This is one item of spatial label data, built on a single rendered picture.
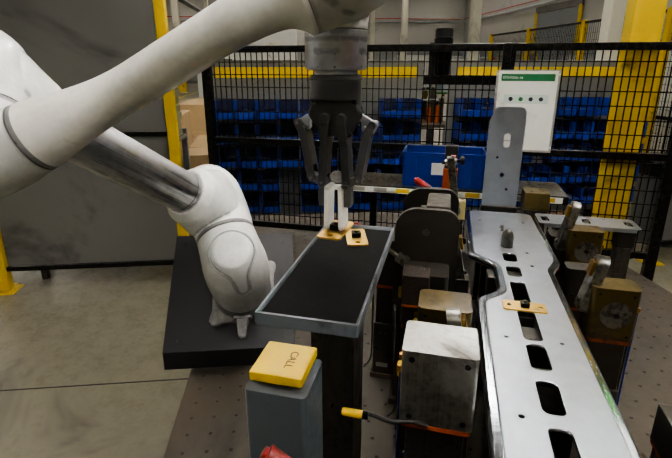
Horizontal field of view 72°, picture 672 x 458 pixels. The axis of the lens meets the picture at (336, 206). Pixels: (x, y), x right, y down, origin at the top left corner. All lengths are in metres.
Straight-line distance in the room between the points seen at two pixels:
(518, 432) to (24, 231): 3.33
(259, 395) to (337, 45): 0.44
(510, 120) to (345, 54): 1.07
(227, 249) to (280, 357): 0.59
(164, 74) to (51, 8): 2.74
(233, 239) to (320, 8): 0.71
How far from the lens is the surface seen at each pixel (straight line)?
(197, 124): 5.44
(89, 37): 3.26
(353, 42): 0.66
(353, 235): 0.86
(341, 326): 0.59
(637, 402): 1.40
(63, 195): 3.48
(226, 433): 1.15
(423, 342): 0.67
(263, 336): 1.31
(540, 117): 1.95
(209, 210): 1.18
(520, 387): 0.81
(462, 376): 0.66
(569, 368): 0.88
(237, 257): 1.10
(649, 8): 2.06
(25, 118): 0.74
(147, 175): 1.06
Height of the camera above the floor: 1.47
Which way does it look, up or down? 17 degrees down
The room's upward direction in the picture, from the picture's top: straight up
